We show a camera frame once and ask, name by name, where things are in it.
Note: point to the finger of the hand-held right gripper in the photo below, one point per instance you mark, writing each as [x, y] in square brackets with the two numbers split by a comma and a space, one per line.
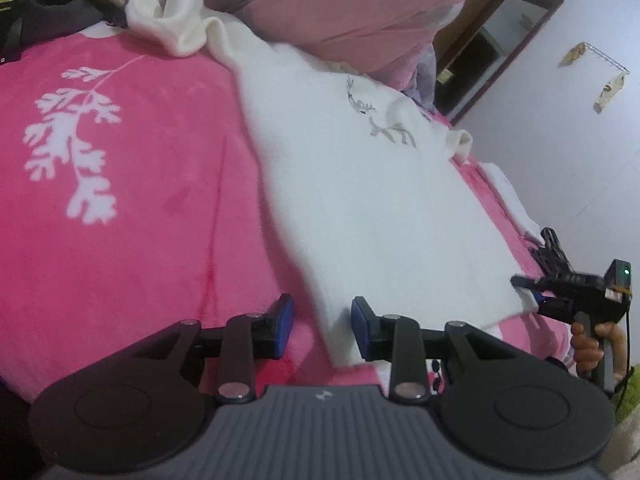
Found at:
[530, 282]
[555, 252]

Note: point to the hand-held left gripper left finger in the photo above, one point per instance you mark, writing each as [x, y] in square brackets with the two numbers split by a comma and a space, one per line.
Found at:
[285, 325]

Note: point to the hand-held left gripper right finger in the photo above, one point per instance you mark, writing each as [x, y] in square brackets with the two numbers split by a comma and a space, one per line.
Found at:
[359, 325]

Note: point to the white sweater with deer embroidery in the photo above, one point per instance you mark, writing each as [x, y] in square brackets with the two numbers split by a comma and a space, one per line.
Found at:
[360, 195]

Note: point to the person's right hand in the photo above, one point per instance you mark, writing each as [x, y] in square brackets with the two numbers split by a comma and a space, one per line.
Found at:
[582, 347]

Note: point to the green cloth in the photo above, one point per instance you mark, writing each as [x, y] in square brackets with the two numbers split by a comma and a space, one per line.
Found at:
[631, 392]

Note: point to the pink blanket with white print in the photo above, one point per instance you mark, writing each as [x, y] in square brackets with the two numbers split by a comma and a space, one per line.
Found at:
[150, 200]

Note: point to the pale pink quilt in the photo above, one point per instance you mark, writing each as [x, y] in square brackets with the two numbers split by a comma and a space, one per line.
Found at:
[360, 5]

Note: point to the dark cloth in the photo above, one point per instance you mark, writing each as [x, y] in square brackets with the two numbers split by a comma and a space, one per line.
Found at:
[50, 25]

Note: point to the wall hook rack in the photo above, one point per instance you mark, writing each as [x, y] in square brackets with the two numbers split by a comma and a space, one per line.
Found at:
[600, 72]

